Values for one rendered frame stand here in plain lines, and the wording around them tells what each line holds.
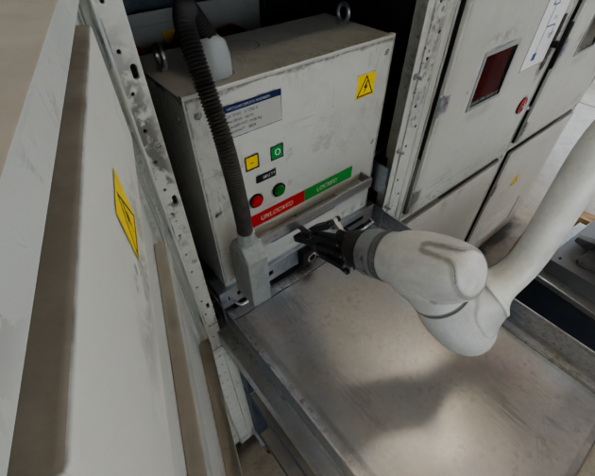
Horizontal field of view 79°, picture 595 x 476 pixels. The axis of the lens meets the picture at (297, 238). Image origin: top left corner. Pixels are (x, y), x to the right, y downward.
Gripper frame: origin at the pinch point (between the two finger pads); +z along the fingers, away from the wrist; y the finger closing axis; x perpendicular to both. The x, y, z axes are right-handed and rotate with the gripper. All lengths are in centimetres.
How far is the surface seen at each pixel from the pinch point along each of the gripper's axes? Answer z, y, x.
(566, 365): -38, 43, 31
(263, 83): -11.1, -33.6, -4.4
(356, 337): -7.8, 25.7, -0.5
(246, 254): -6.7, -6.3, -17.6
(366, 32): -7.4, -37.3, 26.2
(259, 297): -0.9, 6.2, -16.7
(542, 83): -1, -6, 115
